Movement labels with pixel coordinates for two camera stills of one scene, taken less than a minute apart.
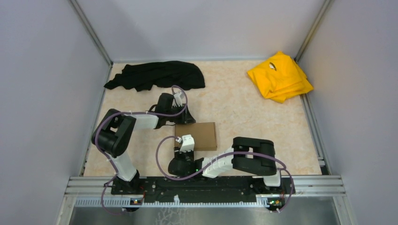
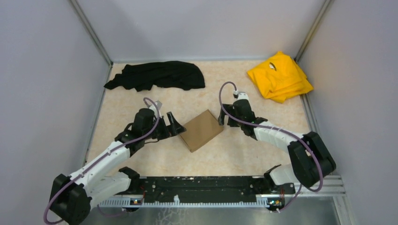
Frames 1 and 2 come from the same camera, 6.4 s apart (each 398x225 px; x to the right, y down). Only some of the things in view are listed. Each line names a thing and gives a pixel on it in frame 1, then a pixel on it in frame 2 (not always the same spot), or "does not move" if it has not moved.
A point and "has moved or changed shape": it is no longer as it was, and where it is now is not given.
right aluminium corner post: [326, 4] does not move
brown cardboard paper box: [204, 134] has moved or changed shape
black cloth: [144, 76] does not move
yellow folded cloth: [279, 78] does not move
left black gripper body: [181, 119] to [161, 131]
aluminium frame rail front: [88, 191] does not move
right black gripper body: [186, 156] to [230, 108]
